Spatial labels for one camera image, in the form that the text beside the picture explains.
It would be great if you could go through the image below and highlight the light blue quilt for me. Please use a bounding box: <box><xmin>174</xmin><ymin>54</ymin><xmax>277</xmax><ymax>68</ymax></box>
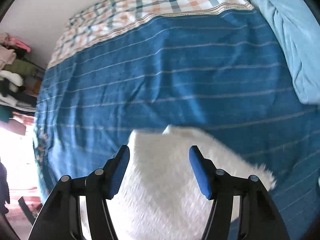
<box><xmin>247</xmin><ymin>0</ymin><xmax>319</xmax><ymax>105</ymax></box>

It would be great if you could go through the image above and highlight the blue striped plaid bedsheet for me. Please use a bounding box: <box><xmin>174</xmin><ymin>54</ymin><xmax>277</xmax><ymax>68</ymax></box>
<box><xmin>34</xmin><ymin>0</ymin><xmax>319</xmax><ymax>239</ymax></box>

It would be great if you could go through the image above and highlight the cream white knitted sweater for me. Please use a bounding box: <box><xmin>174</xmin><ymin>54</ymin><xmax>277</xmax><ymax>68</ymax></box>
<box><xmin>107</xmin><ymin>125</ymin><xmax>276</xmax><ymax>239</ymax></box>

